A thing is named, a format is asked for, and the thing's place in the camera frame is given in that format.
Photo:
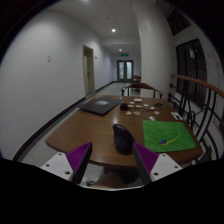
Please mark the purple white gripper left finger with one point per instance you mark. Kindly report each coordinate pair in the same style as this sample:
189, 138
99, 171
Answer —
70, 166

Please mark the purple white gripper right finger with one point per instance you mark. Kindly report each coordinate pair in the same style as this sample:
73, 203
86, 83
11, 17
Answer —
153, 166

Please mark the black computer mouse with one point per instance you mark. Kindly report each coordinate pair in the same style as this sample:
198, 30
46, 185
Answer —
123, 139

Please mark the green mouse pad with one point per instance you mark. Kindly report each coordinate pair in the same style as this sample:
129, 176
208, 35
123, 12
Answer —
167, 136

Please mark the small black box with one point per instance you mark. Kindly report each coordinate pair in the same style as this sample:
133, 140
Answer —
123, 107

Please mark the black laptop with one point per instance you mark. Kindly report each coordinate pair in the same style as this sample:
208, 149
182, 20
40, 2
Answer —
100, 106

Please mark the white card on table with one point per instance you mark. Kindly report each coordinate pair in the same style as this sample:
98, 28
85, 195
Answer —
137, 100

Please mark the double glass door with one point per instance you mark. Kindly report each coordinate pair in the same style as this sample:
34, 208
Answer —
125, 70

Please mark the black framed window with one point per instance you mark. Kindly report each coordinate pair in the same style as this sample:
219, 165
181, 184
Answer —
191, 63

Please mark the white door on left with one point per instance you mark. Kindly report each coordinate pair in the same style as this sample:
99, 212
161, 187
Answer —
88, 70

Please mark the green exit sign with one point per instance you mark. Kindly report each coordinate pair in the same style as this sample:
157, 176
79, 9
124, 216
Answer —
124, 54

